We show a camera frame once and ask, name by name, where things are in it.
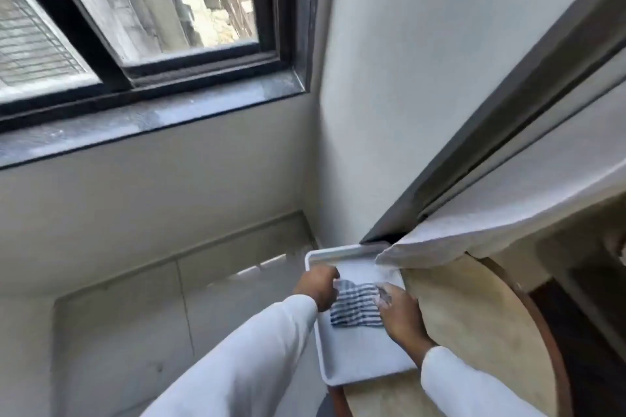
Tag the person's right fingers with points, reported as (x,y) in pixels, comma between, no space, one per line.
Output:
(384,297)

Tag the white curtain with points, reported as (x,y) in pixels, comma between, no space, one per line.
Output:
(508,206)

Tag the round wooden table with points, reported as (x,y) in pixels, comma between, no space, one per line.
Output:
(469,333)

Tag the dark sliding door frame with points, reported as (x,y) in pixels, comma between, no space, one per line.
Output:
(494,104)

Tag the dark stone window sill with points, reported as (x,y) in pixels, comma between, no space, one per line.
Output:
(146,121)

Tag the blue white striped cloth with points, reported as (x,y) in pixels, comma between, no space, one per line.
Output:
(354,306)

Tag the black framed window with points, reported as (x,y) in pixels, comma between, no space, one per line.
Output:
(142,16)

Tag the person's left forearm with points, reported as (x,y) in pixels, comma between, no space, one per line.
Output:
(244,365)

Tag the white rectangular plastic tray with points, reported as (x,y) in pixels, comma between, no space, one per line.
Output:
(362,348)

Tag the person's right hand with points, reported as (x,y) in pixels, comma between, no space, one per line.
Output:
(403,316)

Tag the person's left fingers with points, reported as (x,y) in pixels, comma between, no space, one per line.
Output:
(335,287)

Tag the person's left hand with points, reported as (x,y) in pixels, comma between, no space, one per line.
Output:
(315,284)

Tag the person's right forearm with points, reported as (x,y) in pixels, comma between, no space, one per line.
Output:
(464,390)

